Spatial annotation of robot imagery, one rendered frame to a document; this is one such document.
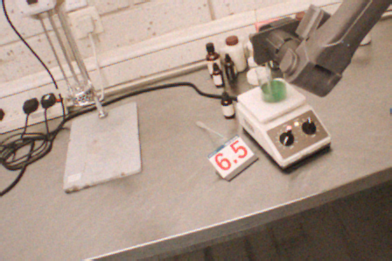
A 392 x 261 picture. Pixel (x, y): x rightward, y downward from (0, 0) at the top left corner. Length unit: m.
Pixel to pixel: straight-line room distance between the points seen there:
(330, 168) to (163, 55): 0.65
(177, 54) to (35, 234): 0.66
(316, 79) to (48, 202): 0.69
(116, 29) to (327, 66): 0.82
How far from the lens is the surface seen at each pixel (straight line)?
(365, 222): 1.71
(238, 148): 1.00
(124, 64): 1.38
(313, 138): 0.97
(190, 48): 1.37
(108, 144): 1.18
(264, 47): 0.86
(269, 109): 0.99
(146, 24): 1.37
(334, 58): 0.69
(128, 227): 0.95
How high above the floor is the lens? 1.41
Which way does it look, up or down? 33 degrees down
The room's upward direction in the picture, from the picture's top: 12 degrees counter-clockwise
